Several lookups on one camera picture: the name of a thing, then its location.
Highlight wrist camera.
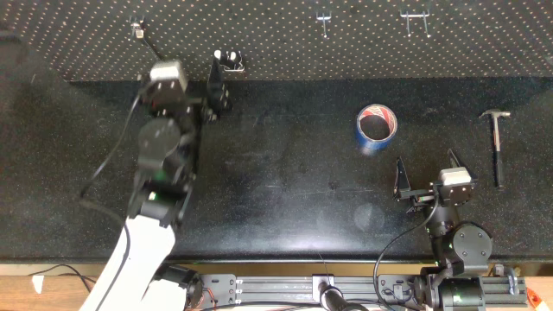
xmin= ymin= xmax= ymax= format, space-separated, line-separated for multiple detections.
xmin=438 ymin=166 xmax=473 ymax=187
xmin=149 ymin=60 xmax=188 ymax=84

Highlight black and white pliers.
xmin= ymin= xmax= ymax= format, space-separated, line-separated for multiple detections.
xmin=213 ymin=48 xmax=246 ymax=73

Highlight hammer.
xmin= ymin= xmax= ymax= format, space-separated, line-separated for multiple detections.
xmin=478 ymin=108 xmax=512 ymax=189

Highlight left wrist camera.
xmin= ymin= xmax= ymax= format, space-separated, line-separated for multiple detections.
xmin=149 ymin=60 xmax=188 ymax=84

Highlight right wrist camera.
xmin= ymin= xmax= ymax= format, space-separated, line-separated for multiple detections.
xmin=438 ymin=166 xmax=473 ymax=187

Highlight thin black wire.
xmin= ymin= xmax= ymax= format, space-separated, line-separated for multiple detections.
xmin=28 ymin=263 xmax=96 ymax=295

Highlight black pegboard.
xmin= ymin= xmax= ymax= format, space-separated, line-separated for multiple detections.
xmin=0 ymin=0 xmax=553 ymax=82

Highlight roll of blue tape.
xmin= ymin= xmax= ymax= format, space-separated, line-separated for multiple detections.
xmin=355 ymin=103 xmax=398 ymax=152

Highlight wrench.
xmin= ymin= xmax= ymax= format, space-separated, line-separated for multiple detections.
xmin=130 ymin=20 xmax=164 ymax=61

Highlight mounting rail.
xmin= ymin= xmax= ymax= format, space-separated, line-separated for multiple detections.
xmin=189 ymin=271 xmax=531 ymax=311

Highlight orange plastic object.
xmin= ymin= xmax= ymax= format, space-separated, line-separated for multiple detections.
xmin=525 ymin=288 xmax=546 ymax=311

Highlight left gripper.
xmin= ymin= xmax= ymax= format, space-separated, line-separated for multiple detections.
xmin=185 ymin=54 xmax=232 ymax=124

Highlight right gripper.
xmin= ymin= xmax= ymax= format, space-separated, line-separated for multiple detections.
xmin=391 ymin=149 xmax=466 ymax=213

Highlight black cable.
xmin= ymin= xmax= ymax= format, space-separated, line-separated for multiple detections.
xmin=77 ymin=86 xmax=146 ymax=230
xmin=373 ymin=196 xmax=442 ymax=311

